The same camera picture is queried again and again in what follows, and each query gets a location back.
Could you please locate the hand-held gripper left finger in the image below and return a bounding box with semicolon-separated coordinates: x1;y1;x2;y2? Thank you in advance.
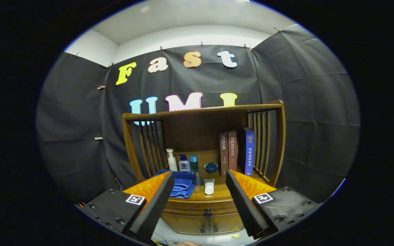
74;171;176;244

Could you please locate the white pump bottle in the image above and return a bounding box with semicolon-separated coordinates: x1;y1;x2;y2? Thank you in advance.
166;149;178;172

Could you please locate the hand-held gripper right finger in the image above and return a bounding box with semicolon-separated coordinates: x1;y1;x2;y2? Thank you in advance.
225;169;322;240

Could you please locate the wooden cabinet with slatted shelf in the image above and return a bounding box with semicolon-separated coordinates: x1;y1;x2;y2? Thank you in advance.
122;100;286;236

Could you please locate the white lotion bottle blue cap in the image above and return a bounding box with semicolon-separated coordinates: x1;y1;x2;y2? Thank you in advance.
179;154;191;173

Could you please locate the reddish brown book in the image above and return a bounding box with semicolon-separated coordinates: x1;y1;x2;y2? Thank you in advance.
228;130;238;171

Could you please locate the white tube with green print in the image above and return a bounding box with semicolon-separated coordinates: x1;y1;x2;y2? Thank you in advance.
203;178;215;195

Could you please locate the wooden drawer with black knob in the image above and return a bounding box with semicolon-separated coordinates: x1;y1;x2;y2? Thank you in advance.
165;199;240;216

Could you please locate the wooden countertop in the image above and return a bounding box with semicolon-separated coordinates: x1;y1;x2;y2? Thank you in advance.
163;150;262;202

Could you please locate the blue book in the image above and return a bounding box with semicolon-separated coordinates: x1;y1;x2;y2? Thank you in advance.
238;127;255;176

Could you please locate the dark brown book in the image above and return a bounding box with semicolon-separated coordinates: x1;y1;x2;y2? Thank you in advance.
219;132;229;177

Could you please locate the clear teal bottle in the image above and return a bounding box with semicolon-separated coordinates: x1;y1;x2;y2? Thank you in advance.
189;155;200;187

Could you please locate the wooden cabinet door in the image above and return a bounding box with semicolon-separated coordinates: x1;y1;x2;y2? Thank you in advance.
210;212;245;234
161;213;210;235

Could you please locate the folded blue towel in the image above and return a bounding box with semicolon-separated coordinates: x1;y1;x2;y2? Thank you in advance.
153;169;196;199

